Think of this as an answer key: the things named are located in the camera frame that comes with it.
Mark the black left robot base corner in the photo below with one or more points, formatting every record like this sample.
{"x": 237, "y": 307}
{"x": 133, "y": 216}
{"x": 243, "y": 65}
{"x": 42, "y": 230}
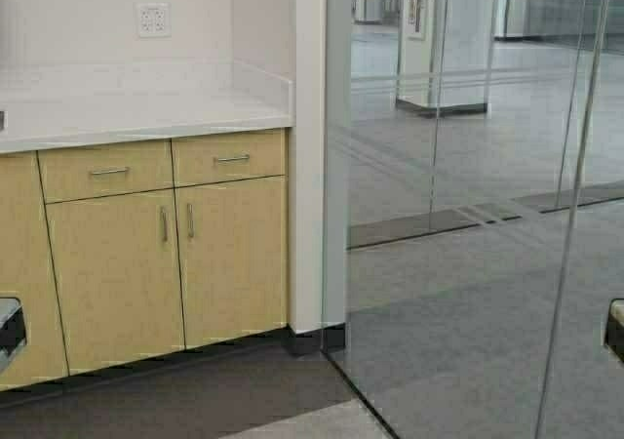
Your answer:
{"x": 13, "y": 330}

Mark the black right robot base corner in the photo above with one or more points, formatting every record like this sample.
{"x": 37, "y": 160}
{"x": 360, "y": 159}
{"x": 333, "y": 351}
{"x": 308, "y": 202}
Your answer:
{"x": 613, "y": 335}

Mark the right wooden cabinet door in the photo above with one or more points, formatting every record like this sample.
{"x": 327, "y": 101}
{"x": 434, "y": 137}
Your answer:
{"x": 235, "y": 269}

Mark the wooden cabinet door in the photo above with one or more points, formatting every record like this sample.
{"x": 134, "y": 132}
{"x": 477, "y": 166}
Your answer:
{"x": 118, "y": 282}
{"x": 235, "y": 269}

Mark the right wooden drawer front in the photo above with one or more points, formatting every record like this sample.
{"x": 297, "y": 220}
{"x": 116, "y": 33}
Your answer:
{"x": 194, "y": 157}

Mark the wooden drawer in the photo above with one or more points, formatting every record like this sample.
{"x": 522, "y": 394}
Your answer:
{"x": 65, "y": 172}
{"x": 194, "y": 157}

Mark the glass partition door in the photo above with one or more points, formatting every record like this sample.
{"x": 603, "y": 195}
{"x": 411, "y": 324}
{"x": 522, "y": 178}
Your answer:
{"x": 471, "y": 259}

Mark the left wooden cabinet door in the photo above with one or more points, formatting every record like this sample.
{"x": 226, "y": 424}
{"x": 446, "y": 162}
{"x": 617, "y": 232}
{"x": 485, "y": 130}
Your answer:
{"x": 118, "y": 282}

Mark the white building column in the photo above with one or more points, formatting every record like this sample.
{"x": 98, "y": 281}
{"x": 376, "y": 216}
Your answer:
{"x": 445, "y": 56}

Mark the left wooden drawer front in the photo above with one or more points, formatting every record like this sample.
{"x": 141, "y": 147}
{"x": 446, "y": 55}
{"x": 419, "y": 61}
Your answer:
{"x": 65, "y": 172}

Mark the right drawer metal handle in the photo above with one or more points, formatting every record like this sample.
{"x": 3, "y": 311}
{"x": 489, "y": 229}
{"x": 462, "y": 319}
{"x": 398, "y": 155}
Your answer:
{"x": 232, "y": 159}

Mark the drawer metal handle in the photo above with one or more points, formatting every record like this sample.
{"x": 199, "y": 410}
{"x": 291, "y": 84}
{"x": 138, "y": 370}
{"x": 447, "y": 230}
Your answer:
{"x": 232, "y": 159}
{"x": 110, "y": 171}

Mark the right door metal handle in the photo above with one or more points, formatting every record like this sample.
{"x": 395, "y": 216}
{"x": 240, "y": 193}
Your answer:
{"x": 190, "y": 220}

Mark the door metal handle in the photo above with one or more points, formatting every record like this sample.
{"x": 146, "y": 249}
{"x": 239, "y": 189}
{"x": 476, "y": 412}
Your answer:
{"x": 164, "y": 222}
{"x": 190, "y": 220}

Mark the left door metal handle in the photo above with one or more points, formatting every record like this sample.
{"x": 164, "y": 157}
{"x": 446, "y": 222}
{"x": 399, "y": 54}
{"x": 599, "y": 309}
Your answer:
{"x": 164, "y": 222}

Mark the left drawer metal handle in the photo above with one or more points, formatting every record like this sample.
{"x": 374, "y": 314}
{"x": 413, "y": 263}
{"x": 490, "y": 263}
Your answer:
{"x": 110, "y": 171}

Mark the white wall power outlet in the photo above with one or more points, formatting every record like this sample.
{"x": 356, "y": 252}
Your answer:
{"x": 153, "y": 20}

